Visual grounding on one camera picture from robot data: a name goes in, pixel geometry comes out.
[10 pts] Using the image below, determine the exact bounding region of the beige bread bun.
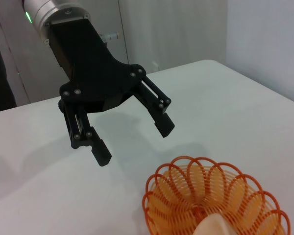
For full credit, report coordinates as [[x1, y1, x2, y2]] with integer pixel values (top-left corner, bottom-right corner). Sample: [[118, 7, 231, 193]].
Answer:
[[195, 213, 236, 235]]

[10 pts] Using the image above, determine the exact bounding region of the person in red shirt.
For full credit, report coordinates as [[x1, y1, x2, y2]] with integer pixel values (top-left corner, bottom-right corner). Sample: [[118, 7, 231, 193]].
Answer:
[[0, 24, 17, 115]]

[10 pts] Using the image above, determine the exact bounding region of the orange woven plastic basket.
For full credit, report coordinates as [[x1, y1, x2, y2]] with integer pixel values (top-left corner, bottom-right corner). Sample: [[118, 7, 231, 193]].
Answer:
[[142, 154, 291, 235]]

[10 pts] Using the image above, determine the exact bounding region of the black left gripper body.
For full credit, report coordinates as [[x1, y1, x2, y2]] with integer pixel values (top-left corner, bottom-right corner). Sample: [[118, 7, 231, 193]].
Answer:
[[49, 18, 147, 113]]

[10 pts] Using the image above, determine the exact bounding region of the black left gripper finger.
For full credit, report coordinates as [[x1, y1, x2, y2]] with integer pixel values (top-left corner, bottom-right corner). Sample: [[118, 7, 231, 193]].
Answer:
[[134, 75, 175, 138], [58, 99, 112, 167]]

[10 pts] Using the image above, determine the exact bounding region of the grey metal cabinet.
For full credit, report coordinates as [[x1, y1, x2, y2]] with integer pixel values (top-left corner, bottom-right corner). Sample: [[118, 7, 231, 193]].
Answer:
[[0, 0, 132, 107]]

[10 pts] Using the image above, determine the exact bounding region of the silver connector with black cable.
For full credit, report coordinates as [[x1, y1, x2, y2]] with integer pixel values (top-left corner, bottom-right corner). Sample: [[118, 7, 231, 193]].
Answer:
[[100, 31, 120, 43]]

